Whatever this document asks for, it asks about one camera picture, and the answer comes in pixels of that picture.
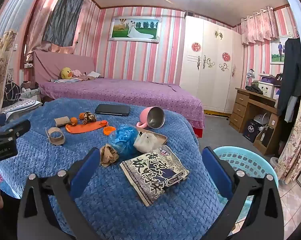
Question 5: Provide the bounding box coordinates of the grey window curtain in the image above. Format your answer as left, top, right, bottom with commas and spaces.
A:
42, 0, 86, 47

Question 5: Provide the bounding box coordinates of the plain brown paper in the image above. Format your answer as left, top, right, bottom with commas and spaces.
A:
100, 144, 120, 167

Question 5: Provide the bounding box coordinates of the white storage box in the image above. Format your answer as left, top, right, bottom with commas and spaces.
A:
258, 81, 277, 98

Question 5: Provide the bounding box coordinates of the pink floral valance curtain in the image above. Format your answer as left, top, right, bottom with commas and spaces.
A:
241, 6, 278, 46

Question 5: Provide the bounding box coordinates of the white bag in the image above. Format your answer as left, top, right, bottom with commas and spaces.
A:
133, 132, 157, 153

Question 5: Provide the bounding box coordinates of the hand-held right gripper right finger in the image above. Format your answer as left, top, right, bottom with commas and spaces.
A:
202, 146, 284, 240

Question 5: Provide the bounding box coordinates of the pink satin curtain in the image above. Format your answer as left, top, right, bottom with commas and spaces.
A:
24, 0, 66, 63

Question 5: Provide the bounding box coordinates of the black printed snack packet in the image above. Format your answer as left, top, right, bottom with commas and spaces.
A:
120, 145, 190, 207

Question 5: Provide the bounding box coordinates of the desk lamp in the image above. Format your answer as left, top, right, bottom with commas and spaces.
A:
245, 69, 256, 90

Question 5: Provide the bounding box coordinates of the purple dotted bed blanket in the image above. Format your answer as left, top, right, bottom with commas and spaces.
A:
39, 77, 206, 138

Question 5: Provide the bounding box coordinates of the beige floral curtain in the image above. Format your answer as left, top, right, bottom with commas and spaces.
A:
0, 29, 18, 118

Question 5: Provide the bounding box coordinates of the black gift bag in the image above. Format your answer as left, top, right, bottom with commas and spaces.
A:
243, 120, 261, 143

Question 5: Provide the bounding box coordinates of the blue quilted blanket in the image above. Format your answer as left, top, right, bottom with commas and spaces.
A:
0, 97, 223, 240

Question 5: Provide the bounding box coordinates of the floral floor curtain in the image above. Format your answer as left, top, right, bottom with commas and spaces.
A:
274, 84, 301, 185

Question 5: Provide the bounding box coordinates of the wooden desk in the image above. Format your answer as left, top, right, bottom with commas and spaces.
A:
229, 87, 284, 155

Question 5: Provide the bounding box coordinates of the framed wedding picture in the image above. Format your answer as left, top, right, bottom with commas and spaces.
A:
108, 16, 162, 43

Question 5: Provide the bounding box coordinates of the light blue plastic basket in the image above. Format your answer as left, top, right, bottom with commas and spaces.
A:
212, 146, 279, 230

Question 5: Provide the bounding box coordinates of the small framed picture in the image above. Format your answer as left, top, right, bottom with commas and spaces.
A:
270, 36, 287, 65

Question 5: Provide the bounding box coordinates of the black patterned bag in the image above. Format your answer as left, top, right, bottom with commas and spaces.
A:
3, 79, 22, 108

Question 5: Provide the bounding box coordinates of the pink metal-lined cup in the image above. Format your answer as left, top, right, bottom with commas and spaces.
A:
136, 106, 166, 130

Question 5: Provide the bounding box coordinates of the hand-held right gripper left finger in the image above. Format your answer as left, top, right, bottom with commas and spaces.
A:
17, 147, 102, 240

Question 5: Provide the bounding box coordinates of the blue plastic bag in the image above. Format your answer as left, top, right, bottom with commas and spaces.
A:
109, 124, 141, 155

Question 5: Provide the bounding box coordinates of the black hanging jacket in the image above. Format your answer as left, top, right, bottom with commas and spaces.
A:
277, 37, 301, 122

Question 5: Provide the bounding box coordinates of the white wardrobe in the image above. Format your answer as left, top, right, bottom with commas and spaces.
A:
179, 15, 244, 114

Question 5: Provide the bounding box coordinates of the orange plastic pouch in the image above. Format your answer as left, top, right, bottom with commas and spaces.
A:
65, 120, 109, 134

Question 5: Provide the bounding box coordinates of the flattened cardboard ring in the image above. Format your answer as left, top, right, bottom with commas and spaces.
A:
45, 127, 66, 146

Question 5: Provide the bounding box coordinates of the dotted white board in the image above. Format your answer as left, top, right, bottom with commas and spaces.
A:
0, 97, 42, 117

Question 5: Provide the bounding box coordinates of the brown flat tray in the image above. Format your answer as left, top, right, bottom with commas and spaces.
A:
135, 126, 168, 151

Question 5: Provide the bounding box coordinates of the white small fan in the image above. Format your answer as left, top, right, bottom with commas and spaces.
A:
254, 112, 270, 128

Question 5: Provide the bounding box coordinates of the crumpled patterned brown paper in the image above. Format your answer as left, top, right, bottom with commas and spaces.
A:
82, 112, 97, 125

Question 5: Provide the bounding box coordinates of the black wallet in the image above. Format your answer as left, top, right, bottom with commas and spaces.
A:
95, 104, 131, 117

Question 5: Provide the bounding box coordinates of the pink covered headboard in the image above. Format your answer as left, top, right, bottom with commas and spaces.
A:
32, 50, 96, 83

